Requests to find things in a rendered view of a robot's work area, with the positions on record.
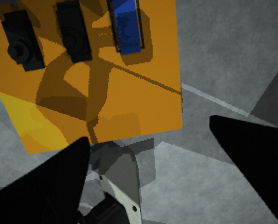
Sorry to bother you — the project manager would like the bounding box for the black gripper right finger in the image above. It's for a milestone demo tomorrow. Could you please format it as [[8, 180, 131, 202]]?
[[209, 115, 278, 220]]

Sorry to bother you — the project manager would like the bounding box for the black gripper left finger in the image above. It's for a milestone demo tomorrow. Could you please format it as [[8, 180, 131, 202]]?
[[0, 136, 90, 224]]

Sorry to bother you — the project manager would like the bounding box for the blue micro servo with cable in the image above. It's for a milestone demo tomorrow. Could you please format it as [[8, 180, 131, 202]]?
[[112, 0, 141, 54]]

